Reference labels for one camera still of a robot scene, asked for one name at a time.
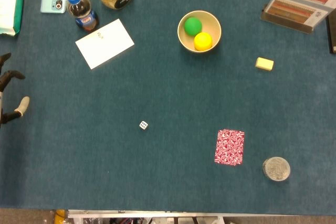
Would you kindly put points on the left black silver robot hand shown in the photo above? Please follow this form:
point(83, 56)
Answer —
point(8, 75)

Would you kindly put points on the green wet wipes pack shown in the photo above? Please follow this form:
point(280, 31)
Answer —
point(9, 1)

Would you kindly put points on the yellow ball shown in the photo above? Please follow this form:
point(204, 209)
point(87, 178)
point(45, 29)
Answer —
point(203, 41)

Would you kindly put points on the blue felt table cloth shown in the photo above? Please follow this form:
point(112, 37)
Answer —
point(168, 103)

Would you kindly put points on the white paper card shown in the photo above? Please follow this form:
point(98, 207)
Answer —
point(105, 43)

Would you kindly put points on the black rectangular bar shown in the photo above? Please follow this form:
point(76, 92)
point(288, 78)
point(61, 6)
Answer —
point(331, 35)

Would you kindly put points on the red patterned playing card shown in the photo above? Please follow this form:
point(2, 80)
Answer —
point(229, 147)

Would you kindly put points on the green ball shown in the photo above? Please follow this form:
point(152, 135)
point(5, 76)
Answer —
point(192, 26)

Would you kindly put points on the beige bowl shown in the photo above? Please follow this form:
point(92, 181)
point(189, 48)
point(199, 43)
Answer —
point(187, 43)

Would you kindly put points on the white metal robot base frame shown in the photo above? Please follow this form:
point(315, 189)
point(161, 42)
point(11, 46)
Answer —
point(147, 216)

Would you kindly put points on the pale yellow eraser block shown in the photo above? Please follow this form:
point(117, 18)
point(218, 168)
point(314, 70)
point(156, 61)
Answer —
point(264, 64)

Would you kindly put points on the acrylic photo display stand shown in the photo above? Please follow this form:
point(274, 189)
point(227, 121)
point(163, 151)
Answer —
point(296, 1)

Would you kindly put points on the white die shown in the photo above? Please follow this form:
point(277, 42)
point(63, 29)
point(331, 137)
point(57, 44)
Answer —
point(143, 125)

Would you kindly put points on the yellow object under table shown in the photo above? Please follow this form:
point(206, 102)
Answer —
point(60, 216)

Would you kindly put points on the cola bottle with blue cap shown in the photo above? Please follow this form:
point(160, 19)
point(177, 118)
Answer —
point(83, 11)

